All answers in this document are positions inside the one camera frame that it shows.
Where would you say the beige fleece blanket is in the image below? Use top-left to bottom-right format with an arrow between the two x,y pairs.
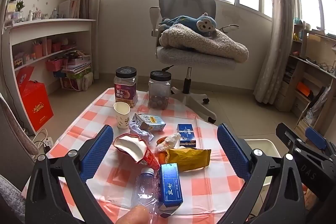
159,24 -> 249,63

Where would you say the silver wrapper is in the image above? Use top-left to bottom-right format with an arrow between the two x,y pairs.
128,120 -> 154,143

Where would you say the pink plastic basket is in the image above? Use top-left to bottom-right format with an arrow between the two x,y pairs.
46,59 -> 64,72

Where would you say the light blue milk carton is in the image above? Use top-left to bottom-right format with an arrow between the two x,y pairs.
131,113 -> 166,132

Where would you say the person's left hand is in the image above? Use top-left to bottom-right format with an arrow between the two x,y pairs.
115,205 -> 151,224

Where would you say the stack of papers and boxes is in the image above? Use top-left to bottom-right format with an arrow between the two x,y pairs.
61,51 -> 94,91

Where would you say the blue monkey plush toy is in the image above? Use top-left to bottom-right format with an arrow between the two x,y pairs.
159,13 -> 217,36

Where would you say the blue biscuit box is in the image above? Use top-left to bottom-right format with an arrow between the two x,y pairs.
177,123 -> 197,148

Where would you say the yellow snack packet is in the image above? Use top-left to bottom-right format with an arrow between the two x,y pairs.
165,148 -> 212,172

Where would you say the white bookshelf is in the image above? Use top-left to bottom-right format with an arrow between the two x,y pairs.
0,0 -> 97,135

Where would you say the wooden shelf unit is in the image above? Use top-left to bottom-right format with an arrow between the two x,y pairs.
276,25 -> 336,136

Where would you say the grey office chair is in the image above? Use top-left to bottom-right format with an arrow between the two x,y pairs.
150,0 -> 239,124

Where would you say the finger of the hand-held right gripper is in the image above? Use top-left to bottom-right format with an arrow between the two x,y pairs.
305,127 -> 336,161
276,123 -> 306,155

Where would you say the white tissue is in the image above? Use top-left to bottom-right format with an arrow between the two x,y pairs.
155,133 -> 181,153

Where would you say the red and white packet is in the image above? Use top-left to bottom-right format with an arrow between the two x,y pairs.
113,134 -> 161,170

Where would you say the clear jar of brown nuts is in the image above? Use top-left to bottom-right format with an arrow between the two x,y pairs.
148,70 -> 172,110

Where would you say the grey quilted cloth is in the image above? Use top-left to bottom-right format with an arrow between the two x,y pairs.
0,174 -> 27,224

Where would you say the white paper cup green print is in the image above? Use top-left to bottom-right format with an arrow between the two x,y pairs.
113,102 -> 131,129

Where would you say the white plastic bin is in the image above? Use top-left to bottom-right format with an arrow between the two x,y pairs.
245,139 -> 280,188

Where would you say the beige curtain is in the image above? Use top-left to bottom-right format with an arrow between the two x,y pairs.
253,0 -> 296,108
79,0 -> 111,80

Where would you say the red gift bag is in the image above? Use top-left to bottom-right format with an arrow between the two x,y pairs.
16,66 -> 54,128

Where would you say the clear plastic bottle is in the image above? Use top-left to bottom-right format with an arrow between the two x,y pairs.
131,167 -> 160,217

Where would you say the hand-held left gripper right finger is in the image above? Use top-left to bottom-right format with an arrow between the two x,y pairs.
217,123 -> 306,224

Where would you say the grey padded chair back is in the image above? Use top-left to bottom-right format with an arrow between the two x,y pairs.
0,93 -> 40,156

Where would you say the purple label cashew jar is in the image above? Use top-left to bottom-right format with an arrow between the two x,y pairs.
114,67 -> 138,108

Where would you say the tall blue carton box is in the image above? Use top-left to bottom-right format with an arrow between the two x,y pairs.
157,163 -> 184,218

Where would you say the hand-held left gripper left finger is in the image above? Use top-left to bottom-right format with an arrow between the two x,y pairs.
25,124 -> 114,224

